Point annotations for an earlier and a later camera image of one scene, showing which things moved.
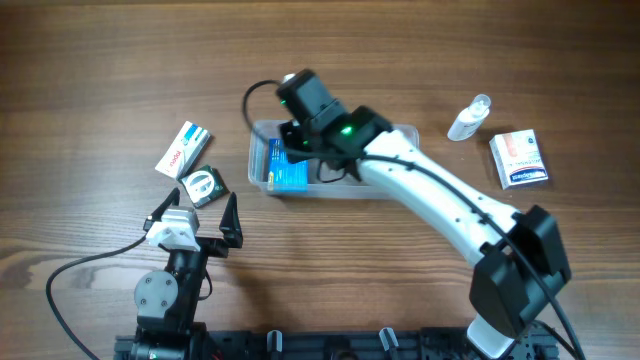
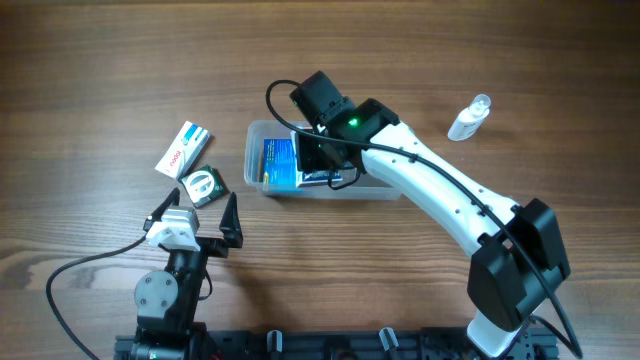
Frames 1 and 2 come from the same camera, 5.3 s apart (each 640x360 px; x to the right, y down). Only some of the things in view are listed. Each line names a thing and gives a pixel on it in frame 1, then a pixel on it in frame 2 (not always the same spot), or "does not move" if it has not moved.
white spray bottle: [469, 119] does not move
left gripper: [209, 245] does not move
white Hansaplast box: [517, 158] to [306, 178]
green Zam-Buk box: [204, 185] does not move
